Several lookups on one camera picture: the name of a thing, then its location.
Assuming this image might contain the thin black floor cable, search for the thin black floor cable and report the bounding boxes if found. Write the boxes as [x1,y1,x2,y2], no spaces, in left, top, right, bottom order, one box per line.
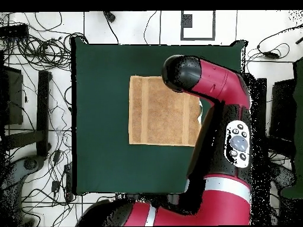
[143,11,157,45]
[103,11,120,45]

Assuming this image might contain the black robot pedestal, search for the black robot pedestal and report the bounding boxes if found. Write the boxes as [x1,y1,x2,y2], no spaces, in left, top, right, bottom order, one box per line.
[115,193,183,206]

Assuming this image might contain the dark green table cloth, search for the dark green table cloth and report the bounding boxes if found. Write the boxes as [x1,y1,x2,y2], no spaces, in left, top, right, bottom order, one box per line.
[70,36,248,196]

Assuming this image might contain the long black power strip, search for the long black power strip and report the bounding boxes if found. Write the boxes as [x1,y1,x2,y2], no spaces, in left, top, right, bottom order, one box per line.
[0,23,30,38]

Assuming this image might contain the black cross beam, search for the black cross beam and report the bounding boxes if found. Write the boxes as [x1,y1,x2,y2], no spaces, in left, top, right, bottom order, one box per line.
[3,129,46,150]

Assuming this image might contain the black box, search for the black box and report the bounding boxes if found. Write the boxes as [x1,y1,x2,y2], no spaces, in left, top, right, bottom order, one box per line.
[269,79,297,142]
[0,65,24,125]

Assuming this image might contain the black upright bar stand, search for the black upright bar stand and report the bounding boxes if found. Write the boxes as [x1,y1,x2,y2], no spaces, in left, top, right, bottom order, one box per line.
[36,70,52,157]
[256,77,267,138]

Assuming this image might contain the small black floor object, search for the small black floor object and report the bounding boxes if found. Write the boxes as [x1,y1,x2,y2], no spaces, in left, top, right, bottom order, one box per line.
[104,11,116,23]

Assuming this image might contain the narrow black power strip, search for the narrow black power strip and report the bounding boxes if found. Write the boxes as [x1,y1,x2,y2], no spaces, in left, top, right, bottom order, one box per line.
[64,163,74,203]

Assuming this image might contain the tangle of black cables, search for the tangle of black cables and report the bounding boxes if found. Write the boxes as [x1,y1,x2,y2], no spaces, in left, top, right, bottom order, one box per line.
[4,11,89,72]

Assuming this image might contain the grey office chair base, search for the grey office chair base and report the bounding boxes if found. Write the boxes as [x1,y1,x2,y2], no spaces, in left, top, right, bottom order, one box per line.
[269,163,296,190]
[0,154,47,226]

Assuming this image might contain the orange terry towel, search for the orange terry towel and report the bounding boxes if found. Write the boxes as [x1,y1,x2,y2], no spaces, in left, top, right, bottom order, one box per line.
[128,75,204,147]

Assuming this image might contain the dark green curtain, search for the dark green curtain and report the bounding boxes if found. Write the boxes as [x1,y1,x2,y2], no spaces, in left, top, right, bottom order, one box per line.
[281,56,303,199]

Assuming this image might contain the grey square floor frame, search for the grey square floor frame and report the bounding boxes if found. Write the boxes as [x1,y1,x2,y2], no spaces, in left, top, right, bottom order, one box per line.
[180,10,217,41]

